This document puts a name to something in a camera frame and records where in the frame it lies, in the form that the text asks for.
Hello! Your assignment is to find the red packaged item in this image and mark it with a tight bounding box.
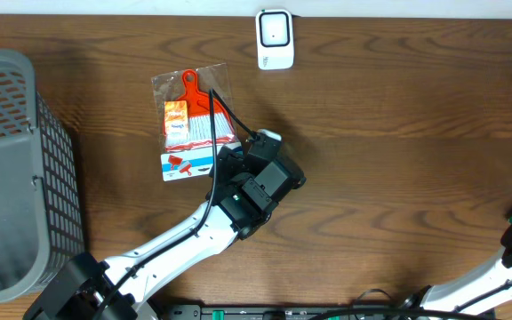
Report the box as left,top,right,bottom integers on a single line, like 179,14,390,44
151,63,243,182

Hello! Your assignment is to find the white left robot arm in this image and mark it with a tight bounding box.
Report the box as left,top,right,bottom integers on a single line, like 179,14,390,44
24,142,306,319

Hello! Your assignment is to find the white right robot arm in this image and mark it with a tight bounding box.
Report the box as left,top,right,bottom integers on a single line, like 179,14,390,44
401,223,512,316

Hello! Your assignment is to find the white barcode scanner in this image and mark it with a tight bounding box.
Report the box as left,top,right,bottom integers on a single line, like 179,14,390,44
255,9,295,70

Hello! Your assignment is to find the grey plastic basket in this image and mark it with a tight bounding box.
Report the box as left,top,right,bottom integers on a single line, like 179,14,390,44
0,50,85,303

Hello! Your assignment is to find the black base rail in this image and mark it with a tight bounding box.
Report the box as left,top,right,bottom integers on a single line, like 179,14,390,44
162,288,497,320

